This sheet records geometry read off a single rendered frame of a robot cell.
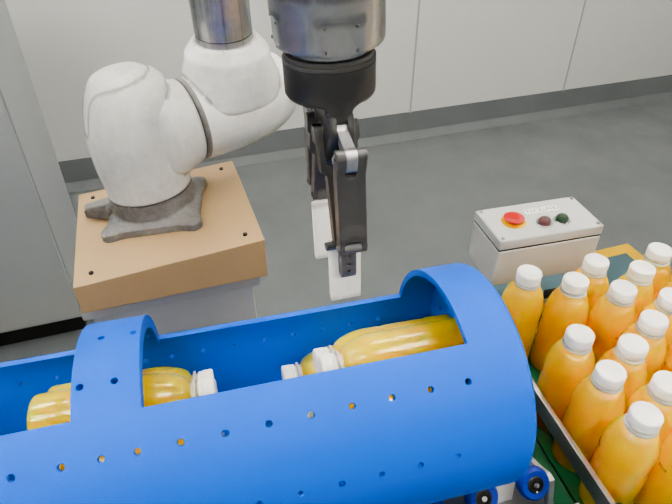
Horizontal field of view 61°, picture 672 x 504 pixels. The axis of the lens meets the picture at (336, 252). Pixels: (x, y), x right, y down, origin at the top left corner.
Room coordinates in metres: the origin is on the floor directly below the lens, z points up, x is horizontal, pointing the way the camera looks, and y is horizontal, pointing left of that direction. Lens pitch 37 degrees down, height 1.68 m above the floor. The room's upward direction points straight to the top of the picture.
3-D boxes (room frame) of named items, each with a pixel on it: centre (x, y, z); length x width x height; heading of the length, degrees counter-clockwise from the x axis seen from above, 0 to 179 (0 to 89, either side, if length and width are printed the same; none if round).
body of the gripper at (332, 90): (0.46, 0.00, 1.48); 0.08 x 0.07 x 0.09; 14
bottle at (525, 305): (0.71, -0.31, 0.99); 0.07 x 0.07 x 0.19
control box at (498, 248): (0.85, -0.36, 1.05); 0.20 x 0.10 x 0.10; 104
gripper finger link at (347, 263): (0.41, -0.01, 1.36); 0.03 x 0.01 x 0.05; 14
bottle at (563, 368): (0.58, -0.35, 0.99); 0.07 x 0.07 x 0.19
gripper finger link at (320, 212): (0.49, 0.01, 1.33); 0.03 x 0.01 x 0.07; 104
